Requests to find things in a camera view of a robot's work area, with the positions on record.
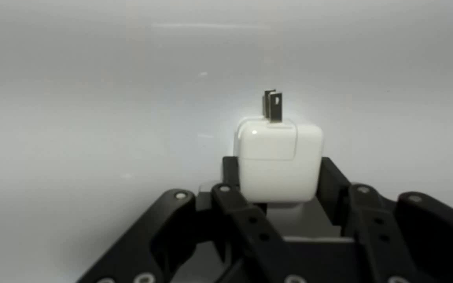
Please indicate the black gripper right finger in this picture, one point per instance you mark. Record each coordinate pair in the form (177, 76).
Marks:
(405, 240)

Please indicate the white power adapter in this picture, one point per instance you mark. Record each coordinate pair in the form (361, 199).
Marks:
(279, 160)

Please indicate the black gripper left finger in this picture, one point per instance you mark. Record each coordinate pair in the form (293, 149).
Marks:
(166, 237)

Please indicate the white whiteboard panel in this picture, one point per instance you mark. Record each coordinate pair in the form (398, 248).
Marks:
(106, 105)

